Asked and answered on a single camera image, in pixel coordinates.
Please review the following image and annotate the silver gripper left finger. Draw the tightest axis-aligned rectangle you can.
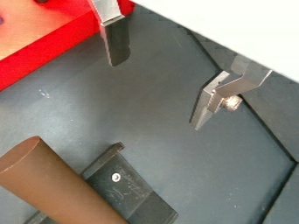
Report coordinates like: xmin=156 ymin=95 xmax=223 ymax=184
xmin=89 ymin=0 xmax=131 ymax=67

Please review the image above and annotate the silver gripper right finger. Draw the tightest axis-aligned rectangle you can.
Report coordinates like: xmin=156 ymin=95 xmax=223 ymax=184
xmin=191 ymin=54 xmax=272 ymax=130

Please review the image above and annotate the brown oval cylinder peg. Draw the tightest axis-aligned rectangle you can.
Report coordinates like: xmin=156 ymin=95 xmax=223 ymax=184
xmin=0 ymin=136 xmax=127 ymax=224

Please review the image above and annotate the red peg board base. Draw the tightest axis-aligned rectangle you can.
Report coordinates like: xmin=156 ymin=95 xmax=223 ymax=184
xmin=0 ymin=0 xmax=135 ymax=91

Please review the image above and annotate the black curved fixture bracket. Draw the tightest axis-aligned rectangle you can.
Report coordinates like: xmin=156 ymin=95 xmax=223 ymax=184
xmin=22 ymin=142 xmax=180 ymax=224

